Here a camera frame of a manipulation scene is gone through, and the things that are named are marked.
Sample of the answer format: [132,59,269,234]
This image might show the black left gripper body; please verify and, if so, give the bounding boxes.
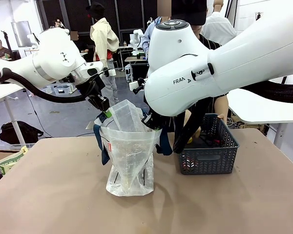
[76,73,106,104]

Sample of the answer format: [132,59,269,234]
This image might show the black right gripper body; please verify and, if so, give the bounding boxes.
[141,113,158,130]

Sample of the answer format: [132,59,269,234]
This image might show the clear shopping bag navy handles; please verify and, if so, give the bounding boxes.
[92,99,173,197]

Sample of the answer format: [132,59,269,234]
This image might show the dark grey plastic basket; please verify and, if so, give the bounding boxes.
[177,113,240,176]

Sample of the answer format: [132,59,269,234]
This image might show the person's left forearm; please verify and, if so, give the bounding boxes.
[213,96,230,118]

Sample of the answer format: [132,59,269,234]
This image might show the black bag on floor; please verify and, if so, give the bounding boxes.
[0,120,44,145]

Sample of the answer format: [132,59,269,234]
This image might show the grey crate on floor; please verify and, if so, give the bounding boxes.
[42,82,77,96]

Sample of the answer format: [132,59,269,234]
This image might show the bystander in black shirt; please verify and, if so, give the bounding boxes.
[70,30,90,56]

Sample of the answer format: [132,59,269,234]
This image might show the mannequin in beige jacket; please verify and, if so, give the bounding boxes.
[89,18,120,103]

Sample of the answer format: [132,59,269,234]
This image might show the red black item in basket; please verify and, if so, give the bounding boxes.
[199,133,222,147]

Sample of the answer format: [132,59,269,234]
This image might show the bystander in blue shirt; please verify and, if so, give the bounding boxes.
[141,16,172,60]

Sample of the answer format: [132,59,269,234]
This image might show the black hat on mannequin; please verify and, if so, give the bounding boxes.
[85,1,106,20]

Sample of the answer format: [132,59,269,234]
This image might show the white desk with white leg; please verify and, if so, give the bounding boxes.
[0,83,28,147]

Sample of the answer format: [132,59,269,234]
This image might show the seated bystander in dark shirt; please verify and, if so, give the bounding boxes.
[0,39,13,59]

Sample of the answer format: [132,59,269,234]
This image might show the black white striped shirt torso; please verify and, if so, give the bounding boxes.
[161,33,230,134]

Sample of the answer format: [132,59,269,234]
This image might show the green white cardboard box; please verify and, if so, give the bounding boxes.
[0,146,29,176]

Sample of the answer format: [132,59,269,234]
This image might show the large white curved desk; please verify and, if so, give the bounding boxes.
[226,87,293,150]

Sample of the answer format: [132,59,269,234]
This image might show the bystander in white shirt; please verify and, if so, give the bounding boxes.
[200,10,238,46]

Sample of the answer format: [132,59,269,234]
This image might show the white left wrist camera block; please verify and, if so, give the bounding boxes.
[102,68,117,78]

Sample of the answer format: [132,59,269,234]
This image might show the white wrist camera block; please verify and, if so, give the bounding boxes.
[102,68,117,78]
[128,77,147,95]

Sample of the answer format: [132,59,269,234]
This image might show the white right wrist camera block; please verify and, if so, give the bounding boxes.
[128,77,147,95]

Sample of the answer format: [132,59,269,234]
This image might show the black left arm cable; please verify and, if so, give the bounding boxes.
[0,67,98,103]

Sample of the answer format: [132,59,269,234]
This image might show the grey wall board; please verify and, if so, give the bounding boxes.
[10,20,31,47]

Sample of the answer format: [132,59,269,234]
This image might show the black right arm cable sleeve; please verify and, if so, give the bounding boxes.
[173,80,293,154]

